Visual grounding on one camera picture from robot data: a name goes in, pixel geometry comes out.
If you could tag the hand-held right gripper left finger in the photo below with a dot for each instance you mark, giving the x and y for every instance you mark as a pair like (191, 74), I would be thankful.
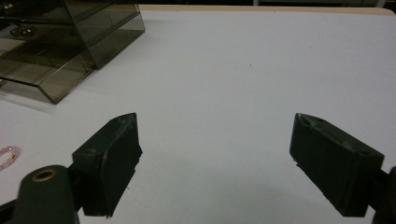
(106, 161)

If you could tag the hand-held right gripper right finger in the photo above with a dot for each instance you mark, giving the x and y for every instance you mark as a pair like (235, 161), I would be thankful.
(333, 161)

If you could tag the smoky transparent drawer organizer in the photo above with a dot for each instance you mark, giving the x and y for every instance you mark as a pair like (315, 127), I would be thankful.
(112, 28)

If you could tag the white table cover board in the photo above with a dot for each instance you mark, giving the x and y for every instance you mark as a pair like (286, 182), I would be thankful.
(218, 77)

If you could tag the wooden table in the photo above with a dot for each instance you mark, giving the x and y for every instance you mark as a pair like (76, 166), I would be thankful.
(264, 10)

